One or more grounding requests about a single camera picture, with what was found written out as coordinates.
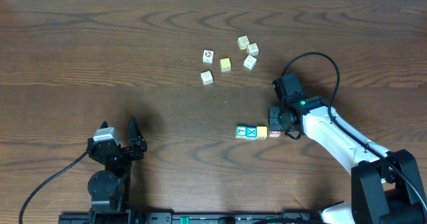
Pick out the red block letter M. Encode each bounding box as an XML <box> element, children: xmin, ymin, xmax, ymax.
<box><xmin>269</xmin><ymin>131</ymin><xmax>282</xmax><ymax>137</ymax></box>

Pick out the plain yellow wooden block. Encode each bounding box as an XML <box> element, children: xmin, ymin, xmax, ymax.
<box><xmin>257</xmin><ymin>126</ymin><xmax>268</xmax><ymax>139</ymax></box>

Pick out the blue block letter X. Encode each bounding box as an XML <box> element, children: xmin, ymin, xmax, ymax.
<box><xmin>246</xmin><ymin>127</ymin><xmax>258</xmax><ymax>140</ymax></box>

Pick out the green block letter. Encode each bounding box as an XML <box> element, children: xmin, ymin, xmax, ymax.
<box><xmin>236</xmin><ymin>125</ymin><xmax>247</xmax><ymax>139</ymax></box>

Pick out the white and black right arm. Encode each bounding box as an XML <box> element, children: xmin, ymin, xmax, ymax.
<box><xmin>268</xmin><ymin>94</ymin><xmax>426</xmax><ymax>223</ymax></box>

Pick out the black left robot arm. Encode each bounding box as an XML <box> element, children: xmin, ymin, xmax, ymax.
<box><xmin>87</xmin><ymin>117</ymin><xmax>147</xmax><ymax>213</ymax></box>

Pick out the white block bird drawing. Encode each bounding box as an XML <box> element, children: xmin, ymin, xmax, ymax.
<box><xmin>244</xmin><ymin>55</ymin><xmax>257</xmax><ymax>70</ymax></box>

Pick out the tan block letter K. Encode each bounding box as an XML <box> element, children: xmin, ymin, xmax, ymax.
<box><xmin>247</xmin><ymin>43</ymin><xmax>260</xmax><ymax>57</ymax></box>

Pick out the yellow top wooden block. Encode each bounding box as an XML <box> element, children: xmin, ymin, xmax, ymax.
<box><xmin>220</xmin><ymin>58</ymin><xmax>232</xmax><ymax>72</ymax></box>

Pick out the tan block top back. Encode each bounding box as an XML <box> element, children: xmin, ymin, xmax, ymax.
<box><xmin>238</xmin><ymin>36</ymin><xmax>250</xmax><ymax>50</ymax></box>

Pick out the white block letter W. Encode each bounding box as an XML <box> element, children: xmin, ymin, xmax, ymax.
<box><xmin>200</xmin><ymin>71</ymin><xmax>214</xmax><ymax>85</ymax></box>

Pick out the white block red circle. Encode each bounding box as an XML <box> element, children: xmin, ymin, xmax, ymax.
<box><xmin>202</xmin><ymin>50</ymin><xmax>214</xmax><ymax>64</ymax></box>

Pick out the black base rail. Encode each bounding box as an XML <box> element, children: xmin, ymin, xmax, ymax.
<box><xmin>58</xmin><ymin>212</ymin><xmax>323</xmax><ymax>224</ymax></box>

